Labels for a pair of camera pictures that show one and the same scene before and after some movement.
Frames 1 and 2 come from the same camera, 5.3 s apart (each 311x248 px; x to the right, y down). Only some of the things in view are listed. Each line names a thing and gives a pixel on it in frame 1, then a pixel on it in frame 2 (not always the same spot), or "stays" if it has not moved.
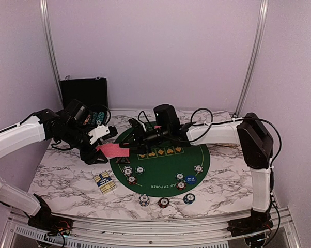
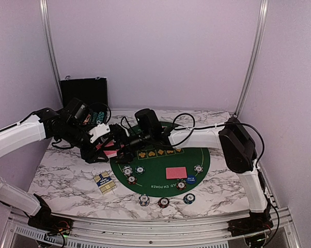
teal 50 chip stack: x=189 y=198 stays
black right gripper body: x=151 y=139 -> x=131 y=144
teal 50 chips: x=140 y=169 stays
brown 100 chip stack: x=164 y=202 stays
